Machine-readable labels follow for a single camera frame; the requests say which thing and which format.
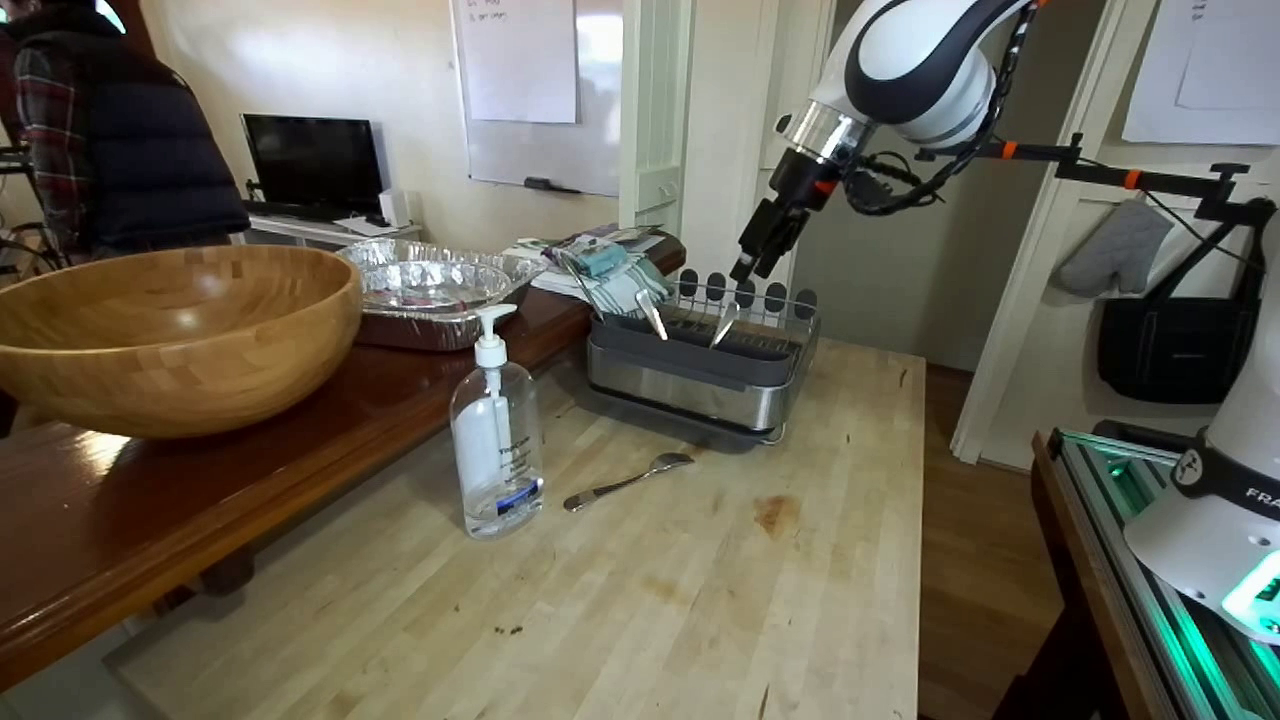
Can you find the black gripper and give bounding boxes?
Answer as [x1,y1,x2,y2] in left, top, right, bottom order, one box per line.
[730,138,845,290]

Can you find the silver metal spoon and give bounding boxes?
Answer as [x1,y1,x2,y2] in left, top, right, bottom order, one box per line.
[707,295,743,354]

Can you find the grey drain tray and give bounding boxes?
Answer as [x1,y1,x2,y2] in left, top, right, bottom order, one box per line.
[582,317,816,441]

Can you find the green striped white towel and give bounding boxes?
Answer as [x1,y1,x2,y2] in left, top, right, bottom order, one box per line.
[509,223,694,317]

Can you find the clear hand sanitizer pump bottle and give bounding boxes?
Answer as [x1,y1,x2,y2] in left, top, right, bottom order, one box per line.
[444,299,550,542]

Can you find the aluminium foil tray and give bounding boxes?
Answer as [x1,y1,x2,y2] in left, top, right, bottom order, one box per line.
[335,236,552,359]

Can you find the grey oven mitt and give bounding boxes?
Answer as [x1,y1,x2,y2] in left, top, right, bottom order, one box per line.
[1049,197,1182,299]

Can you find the aluminium robot stand green light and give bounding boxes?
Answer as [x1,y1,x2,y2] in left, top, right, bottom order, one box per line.
[1028,421,1280,720]

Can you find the black hanging bag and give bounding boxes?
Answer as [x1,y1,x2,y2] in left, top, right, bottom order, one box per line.
[1094,246,1269,408]

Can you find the black computer monitor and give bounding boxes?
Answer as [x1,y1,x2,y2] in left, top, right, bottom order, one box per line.
[241,112,392,227]

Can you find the large wooden bowl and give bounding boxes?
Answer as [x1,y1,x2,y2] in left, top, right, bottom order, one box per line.
[0,239,367,444]

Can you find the person in dark vest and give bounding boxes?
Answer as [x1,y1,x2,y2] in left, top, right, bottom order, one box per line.
[0,0,255,265]

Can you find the brown wooden tray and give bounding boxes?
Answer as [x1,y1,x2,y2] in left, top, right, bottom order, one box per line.
[0,233,694,696]

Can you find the white wall whiteboard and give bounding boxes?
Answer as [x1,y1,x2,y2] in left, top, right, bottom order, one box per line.
[444,0,629,200]

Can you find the black camera boom orange clamps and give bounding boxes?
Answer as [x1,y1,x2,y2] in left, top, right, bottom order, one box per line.
[917,129,1280,311]

